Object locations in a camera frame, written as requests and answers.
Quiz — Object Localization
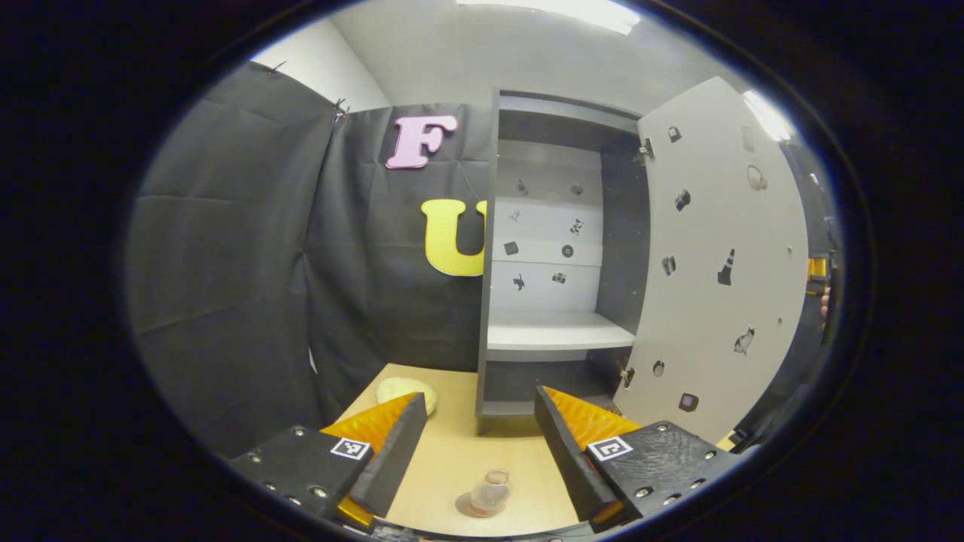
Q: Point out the grey cabinet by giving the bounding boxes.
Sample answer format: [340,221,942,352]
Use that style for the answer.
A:
[474,88,653,419]

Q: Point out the light grey cabinet door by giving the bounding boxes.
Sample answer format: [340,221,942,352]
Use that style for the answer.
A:
[614,75,811,446]

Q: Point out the black backdrop cloth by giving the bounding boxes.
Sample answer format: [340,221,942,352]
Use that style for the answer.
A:
[124,60,838,460]

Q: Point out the pale yellow round pad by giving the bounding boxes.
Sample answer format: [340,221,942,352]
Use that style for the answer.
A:
[375,376,438,417]

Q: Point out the ceiling light panel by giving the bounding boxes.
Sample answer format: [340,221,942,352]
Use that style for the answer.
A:
[741,90,796,144]
[455,0,642,36]

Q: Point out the clear plastic bottle red label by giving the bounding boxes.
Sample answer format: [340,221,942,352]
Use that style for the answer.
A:
[468,468,512,519]

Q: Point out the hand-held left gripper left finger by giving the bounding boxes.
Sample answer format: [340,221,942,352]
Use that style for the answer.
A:
[230,391,429,529]

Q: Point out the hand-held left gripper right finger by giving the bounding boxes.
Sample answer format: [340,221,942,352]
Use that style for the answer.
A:
[533,385,743,534]

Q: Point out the round brown coaster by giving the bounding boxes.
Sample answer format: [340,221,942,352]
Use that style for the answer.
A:
[456,491,511,520]

